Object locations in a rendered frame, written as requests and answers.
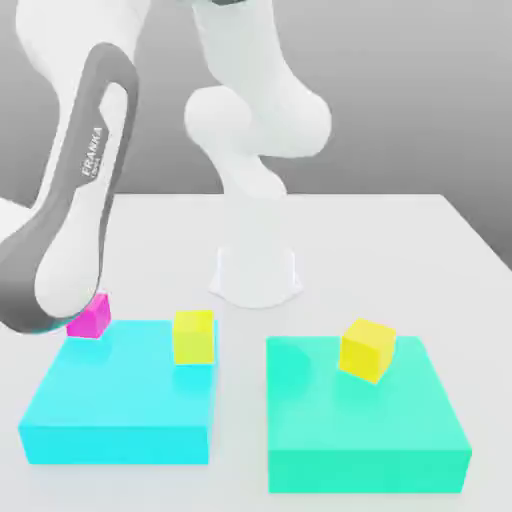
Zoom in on small magenta cube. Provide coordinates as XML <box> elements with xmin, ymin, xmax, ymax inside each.
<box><xmin>66</xmin><ymin>292</ymin><xmax>112</xmax><ymax>340</ymax></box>

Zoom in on small yellow cube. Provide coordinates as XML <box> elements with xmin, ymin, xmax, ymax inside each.
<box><xmin>172</xmin><ymin>309</ymin><xmax>216</xmax><ymax>366</ymax></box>
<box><xmin>338</xmin><ymin>317</ymin><xmax>398</xmax><ymax>385</ymax></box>

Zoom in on large cyan box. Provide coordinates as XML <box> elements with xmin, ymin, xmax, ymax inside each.
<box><xmin>17</xmin><ymin>318</ymin><xmax>220</xmax><ymax>466</ymax></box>

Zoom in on large turquoise box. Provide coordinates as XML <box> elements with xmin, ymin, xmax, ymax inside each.
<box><xmin>265</xmin><ymin>334</ymin><xmax>474</xmax><ymax>495</ymax></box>

